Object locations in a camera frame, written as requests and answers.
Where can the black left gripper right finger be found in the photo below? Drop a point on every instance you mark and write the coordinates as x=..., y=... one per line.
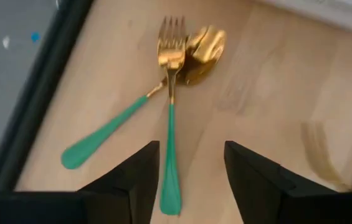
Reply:
x=256, y=186

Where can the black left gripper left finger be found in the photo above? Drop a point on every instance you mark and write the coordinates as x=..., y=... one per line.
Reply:
x=126, y=186

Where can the blue floor sticker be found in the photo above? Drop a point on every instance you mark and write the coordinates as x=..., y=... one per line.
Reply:
x=35, y=36

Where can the white paper scrap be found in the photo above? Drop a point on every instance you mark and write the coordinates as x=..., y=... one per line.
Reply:
x=6, y=42

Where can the black aluminium table frame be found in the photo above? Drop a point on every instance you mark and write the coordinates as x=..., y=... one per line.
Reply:
x=32, y=102

